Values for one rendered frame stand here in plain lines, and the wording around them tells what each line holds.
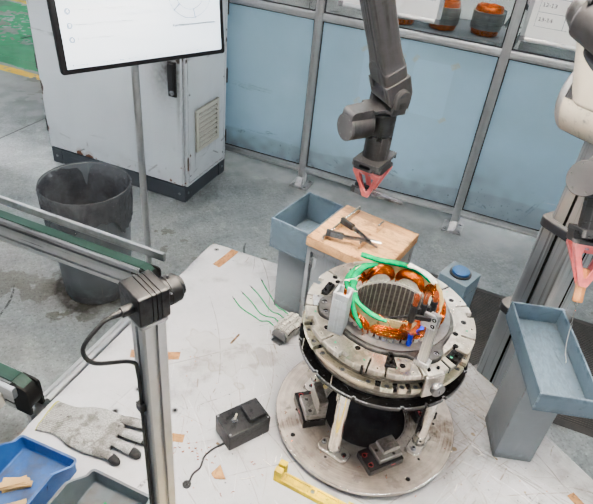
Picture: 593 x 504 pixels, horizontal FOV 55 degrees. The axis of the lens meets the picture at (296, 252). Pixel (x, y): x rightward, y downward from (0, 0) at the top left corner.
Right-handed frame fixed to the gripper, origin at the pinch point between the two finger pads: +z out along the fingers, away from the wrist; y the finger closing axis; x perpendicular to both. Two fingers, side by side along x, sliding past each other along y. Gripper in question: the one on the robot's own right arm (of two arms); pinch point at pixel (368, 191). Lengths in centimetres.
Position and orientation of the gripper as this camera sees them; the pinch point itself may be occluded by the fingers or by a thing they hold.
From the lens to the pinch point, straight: 132.4
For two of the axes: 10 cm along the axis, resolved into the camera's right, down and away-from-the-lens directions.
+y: -5.3, 4.6, -7.2
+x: 8.5, 3.8, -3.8
